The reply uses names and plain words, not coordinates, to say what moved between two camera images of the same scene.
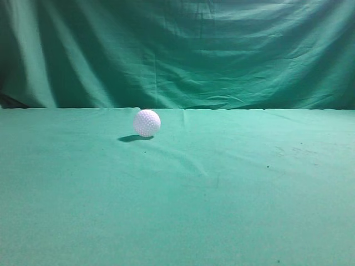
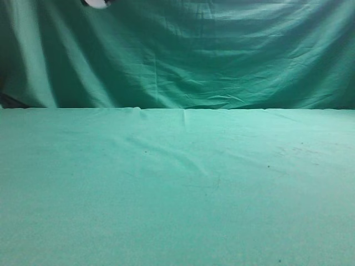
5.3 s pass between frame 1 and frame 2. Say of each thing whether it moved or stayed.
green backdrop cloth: stayed
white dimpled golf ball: moved
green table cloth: stayed
